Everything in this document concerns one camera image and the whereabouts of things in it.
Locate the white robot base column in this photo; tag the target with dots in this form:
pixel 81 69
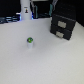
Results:
pixel 25 10

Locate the white kcup with green lid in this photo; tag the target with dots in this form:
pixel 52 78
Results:
pixel 30 42

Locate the black kcup holder drawer box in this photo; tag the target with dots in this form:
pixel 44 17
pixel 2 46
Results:
pixel 63 20

